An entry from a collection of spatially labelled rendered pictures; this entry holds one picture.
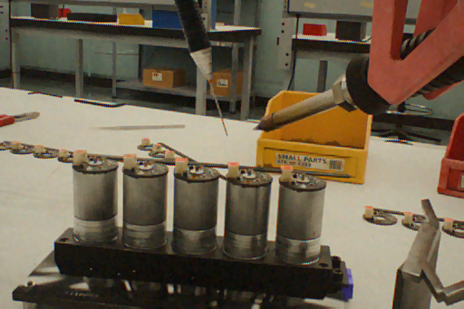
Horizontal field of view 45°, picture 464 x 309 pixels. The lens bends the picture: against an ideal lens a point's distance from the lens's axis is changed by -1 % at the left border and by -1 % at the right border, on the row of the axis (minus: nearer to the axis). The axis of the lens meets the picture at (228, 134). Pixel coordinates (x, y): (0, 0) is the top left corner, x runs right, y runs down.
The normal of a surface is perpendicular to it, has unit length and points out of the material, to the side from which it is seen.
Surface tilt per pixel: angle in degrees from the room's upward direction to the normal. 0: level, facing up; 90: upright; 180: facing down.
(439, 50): 99
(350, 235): 0
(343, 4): 90
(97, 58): 90
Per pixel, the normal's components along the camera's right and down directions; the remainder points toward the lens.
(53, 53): -0.42, 0.19
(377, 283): 0.05, -0.97
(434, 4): -0.77, 0.06
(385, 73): -0.83, 0.24
